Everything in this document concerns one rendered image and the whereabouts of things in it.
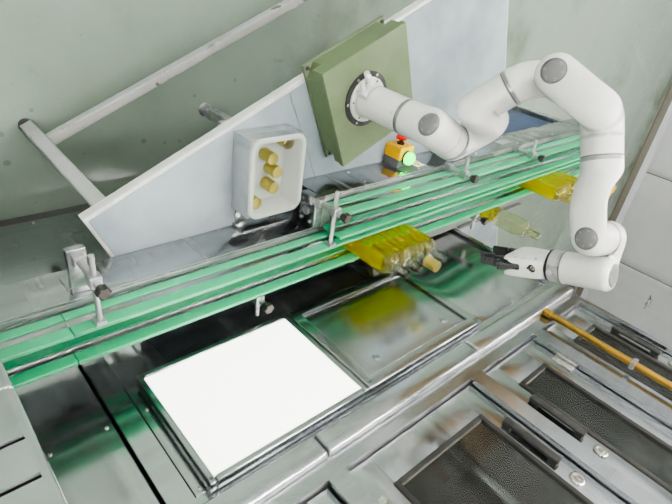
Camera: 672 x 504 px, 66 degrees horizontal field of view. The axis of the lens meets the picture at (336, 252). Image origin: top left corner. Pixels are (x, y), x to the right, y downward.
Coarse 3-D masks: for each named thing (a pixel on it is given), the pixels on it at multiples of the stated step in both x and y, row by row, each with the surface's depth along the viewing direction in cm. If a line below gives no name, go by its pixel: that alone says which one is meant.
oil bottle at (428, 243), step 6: (402, 228) 165; (408, 228) 165; (414, 228) 166; (408, 234) 162; (414, 234) 162; (420, 234) 163; (420, 240) 159; (426, 240) 160; (432, 240) 161; (426, 246) 158; (432, 246) 159; (426, 252) 159
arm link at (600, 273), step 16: (624, 240) 109; (576, 256) 112; (592, 256) 111; (608, 256) 109; (560, 272) 114; (576, 272) 111; (592, 272) 108; (608, 272) 107; (592, 288) 110; (608, 288) 108
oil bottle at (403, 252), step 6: (378, 234) 159; (384, 234) 159; (378, 240) 156; (384, 240) 156; (390, 240) 157; (396, 240) 157; (390, 246) 154; (396, 246) 154; (402, 246) 155; (396, 252) 152; (402, 252) 152; (408, 252) 153; (402, 258) 151; (402, 264) 152
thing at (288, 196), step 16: (256, 144) 127; (272, 144) 140; (304, 144) 138; (256, 160) 139; (288, 160) 144; (304, 160) 141; (256, 176) 141; (288, 176) 146; (256, 192) 144; (288, 192) 148; (272, 208) 143; (288, 208) 145
